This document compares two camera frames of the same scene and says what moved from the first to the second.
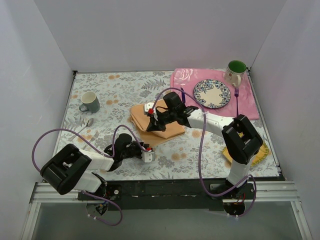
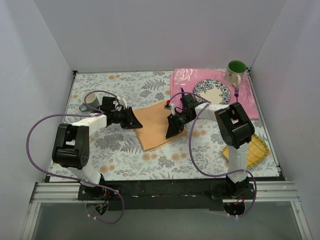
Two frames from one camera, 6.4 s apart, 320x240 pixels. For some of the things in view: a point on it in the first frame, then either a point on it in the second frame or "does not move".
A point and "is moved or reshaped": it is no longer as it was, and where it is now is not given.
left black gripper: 139,150 -> 128,117
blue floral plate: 212,93 does not move
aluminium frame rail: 277,192 does not move
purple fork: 236,94 does not move
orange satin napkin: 140,120 is moved or reshaped
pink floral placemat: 242,100 does not move
